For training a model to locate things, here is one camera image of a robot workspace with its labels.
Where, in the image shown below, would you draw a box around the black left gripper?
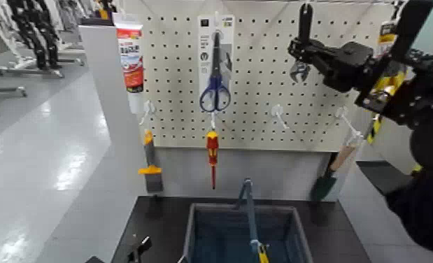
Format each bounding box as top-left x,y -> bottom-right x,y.
126,236 -> 153,263

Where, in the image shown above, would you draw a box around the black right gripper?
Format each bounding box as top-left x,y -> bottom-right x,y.
287,37 -> 376,94

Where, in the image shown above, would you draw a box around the black adjustable wrench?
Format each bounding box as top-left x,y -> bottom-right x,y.
289,3 -> 315,84

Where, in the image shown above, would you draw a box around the grey yellow scraper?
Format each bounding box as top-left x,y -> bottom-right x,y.
138,129 -> 164,194

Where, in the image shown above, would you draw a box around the cream perforated pegboard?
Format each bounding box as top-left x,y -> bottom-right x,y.
122,0 -> 397,153

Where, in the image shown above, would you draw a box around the yellow pliers in package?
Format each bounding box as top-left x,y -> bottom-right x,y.
374,20 -> 410,94

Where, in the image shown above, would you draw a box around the blue scissors on card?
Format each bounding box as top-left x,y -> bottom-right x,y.
197,14 -> 236,113

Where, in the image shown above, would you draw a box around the yellow black striped bar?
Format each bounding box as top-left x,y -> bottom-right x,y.
366,113 -> 383,145

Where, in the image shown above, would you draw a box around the red yellow screwdriver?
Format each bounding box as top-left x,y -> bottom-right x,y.
206,131 -> 220,190

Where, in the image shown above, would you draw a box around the grey partition with hazard tape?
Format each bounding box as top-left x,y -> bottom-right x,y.
371,0 -> 433,176

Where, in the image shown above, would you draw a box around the grey display stand panel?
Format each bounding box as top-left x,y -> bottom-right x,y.
79,24 -> 335,202

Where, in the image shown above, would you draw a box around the white red sealant tube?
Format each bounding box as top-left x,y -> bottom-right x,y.
113,13 -> 145,115

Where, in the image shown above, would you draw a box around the black humanoid robot on stand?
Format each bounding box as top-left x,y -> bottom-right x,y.
7,0 -> 62,71

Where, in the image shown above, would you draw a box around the grey blue crate with handle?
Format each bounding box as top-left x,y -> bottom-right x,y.
180,178 -> 314,263

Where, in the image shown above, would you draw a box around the wooden handled garden trowel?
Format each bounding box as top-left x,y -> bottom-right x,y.
309,142 -> 360,203

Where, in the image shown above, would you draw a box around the grey wheeled base frame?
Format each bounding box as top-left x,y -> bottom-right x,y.
0,86 -> 28,98

